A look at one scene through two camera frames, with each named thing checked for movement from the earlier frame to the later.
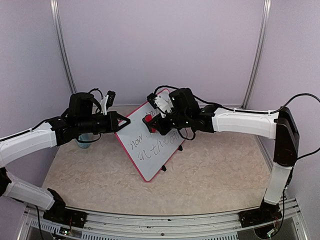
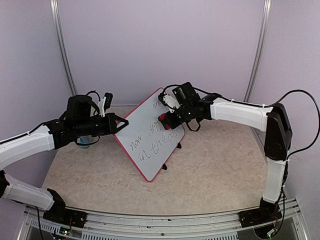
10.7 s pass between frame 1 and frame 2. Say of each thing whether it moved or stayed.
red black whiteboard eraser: moved
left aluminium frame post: stayed
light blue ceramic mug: stayed
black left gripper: stayed
